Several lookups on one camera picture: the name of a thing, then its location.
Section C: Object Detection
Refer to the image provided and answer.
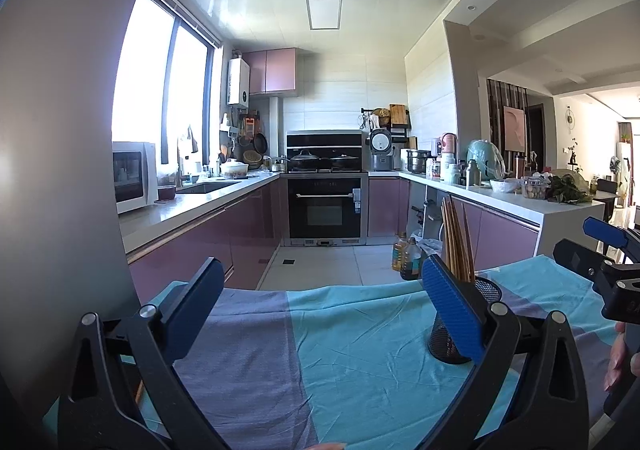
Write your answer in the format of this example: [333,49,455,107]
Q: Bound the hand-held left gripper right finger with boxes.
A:
[421,254,591,450]

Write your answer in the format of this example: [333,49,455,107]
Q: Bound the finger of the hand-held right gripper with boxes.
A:
[582,217,640,261]
[552,237,617,284]

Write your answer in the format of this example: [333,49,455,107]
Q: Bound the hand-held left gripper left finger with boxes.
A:
[57,257,226,450]

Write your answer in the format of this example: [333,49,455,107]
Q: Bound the black mesh holder cup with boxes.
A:
[427,277,503,365]

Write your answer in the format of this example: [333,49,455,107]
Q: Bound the bundle of wooden chopsticks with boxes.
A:
[441,196,476,283]

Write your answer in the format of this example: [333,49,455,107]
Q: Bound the person's right hand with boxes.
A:
[602,323,632,393]

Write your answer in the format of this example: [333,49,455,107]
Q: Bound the dining table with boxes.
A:
[592,177,621,224]

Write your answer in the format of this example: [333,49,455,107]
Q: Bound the leafy green vegetables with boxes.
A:
[547,174,594,205]

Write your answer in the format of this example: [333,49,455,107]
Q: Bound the pink base cabinets under window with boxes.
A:
[127,177,286,303]

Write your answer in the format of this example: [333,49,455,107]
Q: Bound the clear plastic container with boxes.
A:
[521,177,549,201]

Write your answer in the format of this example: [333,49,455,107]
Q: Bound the pink base cabinets under peninsula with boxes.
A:
[367,177,541,272]

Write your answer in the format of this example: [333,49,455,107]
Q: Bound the teal and grey tablecloth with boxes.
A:
[42,254,621,450]

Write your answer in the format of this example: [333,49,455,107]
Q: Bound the steel kitchen sink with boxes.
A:
[175,180,241,195]

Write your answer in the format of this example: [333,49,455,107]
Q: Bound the teal kitchen appliance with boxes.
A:
[467,139,506,181]

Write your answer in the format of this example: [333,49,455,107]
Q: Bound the white bottle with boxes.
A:
[442,153,460,185]

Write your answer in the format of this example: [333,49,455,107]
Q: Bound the white casserole pot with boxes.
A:
[220,159,249,179]

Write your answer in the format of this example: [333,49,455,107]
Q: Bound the steel sink faucet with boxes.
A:
[176,125,198,188]

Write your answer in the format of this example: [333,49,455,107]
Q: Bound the white microwave oven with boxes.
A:
[112,141,158,215]

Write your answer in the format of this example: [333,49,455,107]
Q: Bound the steel stock pot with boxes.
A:
[406,149,432,175]

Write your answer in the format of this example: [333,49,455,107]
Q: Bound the black built-in oven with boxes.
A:
[286,177,364,242]

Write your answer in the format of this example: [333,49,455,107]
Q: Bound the grey rice cooker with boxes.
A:
[369,129,396,172]

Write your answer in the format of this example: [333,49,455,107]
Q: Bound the black wok with lid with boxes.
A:
[289,150,331,171]

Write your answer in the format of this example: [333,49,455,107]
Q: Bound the black range hood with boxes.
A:
[286,130,365,166]

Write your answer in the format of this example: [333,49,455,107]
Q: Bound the grey refrigerator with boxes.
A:
[0,0,166,411]

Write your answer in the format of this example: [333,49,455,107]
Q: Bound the white water heater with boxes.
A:
[227,58,251,106]

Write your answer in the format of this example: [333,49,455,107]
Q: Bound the kitchen window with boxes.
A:
[111,0,223,151]

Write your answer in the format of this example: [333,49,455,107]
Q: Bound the ceiling light panel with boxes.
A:
[306,0,343,31]

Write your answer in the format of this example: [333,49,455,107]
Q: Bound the pink wall picture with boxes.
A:
[502,106,526,152]

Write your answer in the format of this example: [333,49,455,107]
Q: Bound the wall utensil rack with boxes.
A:
[361,104,412,141]

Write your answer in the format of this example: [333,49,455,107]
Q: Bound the pink wall cabinets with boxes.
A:
[242,48,299,96]

